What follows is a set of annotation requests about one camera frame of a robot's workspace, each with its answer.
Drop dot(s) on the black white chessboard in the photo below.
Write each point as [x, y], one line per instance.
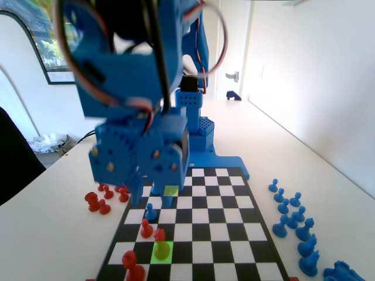
[222, 210]

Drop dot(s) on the red chess piece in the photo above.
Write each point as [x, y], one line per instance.
[118, 189]

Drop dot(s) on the red chess rook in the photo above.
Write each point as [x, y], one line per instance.
[92, 202]

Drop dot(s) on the blue chess knight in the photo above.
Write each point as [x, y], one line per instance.
[310, 265]
[307, 247]

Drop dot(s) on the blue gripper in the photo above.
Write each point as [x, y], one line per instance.
[133, 146]

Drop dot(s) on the black framed poster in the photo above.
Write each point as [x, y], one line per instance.
[44, 55]

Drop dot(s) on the blue chess pawn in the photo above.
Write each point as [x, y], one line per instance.
[292, 222]
[296, 200]
[283, 207]
[273, 186]
[279, 196]
[299, 214]
[150, 215]

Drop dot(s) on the white door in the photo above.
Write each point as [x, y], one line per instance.
[237, 35]

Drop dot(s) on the white curved panel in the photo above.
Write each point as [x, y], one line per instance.
[11, 58]

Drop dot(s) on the red chess pawn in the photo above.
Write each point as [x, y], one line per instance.
[108, 193]
[123, 196]
[101, 188]
[104, 207]
[146, 231]

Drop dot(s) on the cardboard box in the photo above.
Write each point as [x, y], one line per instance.
[69, 142]

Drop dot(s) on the crumpled white paper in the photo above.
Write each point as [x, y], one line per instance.
[44, 143]

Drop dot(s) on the red chess king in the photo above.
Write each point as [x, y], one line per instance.
[133, 272]

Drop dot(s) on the blue printed plastic part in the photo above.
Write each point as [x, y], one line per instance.
[342, 273]

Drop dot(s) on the red chess queen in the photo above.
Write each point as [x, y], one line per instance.
[159, 235]

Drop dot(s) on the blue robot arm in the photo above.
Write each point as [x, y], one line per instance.
[132, 73]

